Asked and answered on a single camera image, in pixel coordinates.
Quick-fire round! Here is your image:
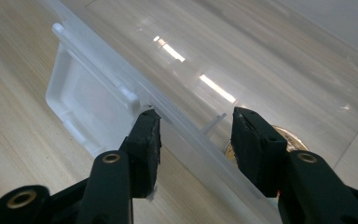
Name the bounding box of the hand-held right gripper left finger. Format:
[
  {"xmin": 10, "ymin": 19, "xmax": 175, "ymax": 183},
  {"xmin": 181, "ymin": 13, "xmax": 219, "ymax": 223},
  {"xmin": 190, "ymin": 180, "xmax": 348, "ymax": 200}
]
[{"xmin": 76, "ymin": 108, "xmax": 163, "ymax": 224}]

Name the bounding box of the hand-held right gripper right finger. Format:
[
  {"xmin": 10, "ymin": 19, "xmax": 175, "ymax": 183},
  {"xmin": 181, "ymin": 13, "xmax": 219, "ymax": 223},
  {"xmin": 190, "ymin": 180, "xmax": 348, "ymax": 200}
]
[{"xmin": 230, "ymin": 106, "xmax": 358, "ymax": 224}]

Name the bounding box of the round snack with red label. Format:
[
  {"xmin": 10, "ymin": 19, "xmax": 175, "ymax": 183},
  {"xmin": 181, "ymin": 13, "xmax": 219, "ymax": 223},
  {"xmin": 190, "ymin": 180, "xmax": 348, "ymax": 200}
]
[{"xmin": 223, "ymin": 124, "xmax": 310, "ymax": 165}]

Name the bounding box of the clear plastic tiered storage box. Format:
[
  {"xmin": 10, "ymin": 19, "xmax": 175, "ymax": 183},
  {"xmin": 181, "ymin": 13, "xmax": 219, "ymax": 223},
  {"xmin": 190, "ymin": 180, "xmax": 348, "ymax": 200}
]
[{"xmin": 40, "ymin": 0, "xmax": 358, "ymax": 224}]

